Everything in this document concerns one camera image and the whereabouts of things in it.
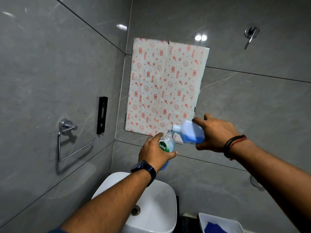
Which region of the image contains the person's left hand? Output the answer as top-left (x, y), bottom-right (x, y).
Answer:
top-left (138, 133), bottom-right (178, 172)

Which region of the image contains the person's right hand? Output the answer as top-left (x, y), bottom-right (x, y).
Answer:
top-left (192, 113), bottom-right (241, 153)

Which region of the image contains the clear bottle with green label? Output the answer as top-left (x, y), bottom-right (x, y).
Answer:
top-left (158, 130), bottom-right (176, 171)

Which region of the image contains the white bottle of blue liquid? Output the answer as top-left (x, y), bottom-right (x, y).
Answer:
top-left (171, 120), bottom-right (205, 144)

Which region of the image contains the person's left forearm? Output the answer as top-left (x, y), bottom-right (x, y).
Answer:
top-left (47, 168), bottom-right (152, 233)

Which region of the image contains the person's right forearm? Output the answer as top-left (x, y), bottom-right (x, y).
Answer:
top-left (230, 139), bottom-right (311, 233)

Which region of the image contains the black wrist band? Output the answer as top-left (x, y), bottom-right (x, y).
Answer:
top-left (223, 135), bottom-right (244, 161)

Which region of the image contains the dark blue wrist watch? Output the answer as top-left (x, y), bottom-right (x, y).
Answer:
top-left (131, 160), bottom-right (157, 187)

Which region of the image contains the red thread wristband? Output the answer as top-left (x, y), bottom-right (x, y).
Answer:
top-left (228, 136), bottom-right (247, 149)

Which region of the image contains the white ceramic sink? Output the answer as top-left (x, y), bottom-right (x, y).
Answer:
top-left (92, 172), bottom-right (177, 233)

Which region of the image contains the white paper with red print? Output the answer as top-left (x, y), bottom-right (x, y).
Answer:
top-left (124, 37), bottom-right (210, 144)

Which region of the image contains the white plastic bin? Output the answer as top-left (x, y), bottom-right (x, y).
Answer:
top-left (198, 212), bottom-right (245, 233)

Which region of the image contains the blue cloth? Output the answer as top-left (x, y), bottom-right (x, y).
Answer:
top-left (204, 222), bottom-right (228, 233)

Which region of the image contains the chrome wall ring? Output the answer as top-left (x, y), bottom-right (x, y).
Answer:
top-left (250, 175), bottom-right (265, 191)

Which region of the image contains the black wall holder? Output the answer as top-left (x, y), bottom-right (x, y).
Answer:
top-left (97, 96), bottom-right (108, 135)

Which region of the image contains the chrome towel ring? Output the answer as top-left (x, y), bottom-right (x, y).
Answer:
top-left (58, 119), bottom-right (96, 162)

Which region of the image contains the chrome wall tap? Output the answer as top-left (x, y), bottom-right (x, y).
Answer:
top-left (244, 25), bottom-right (260, 50)

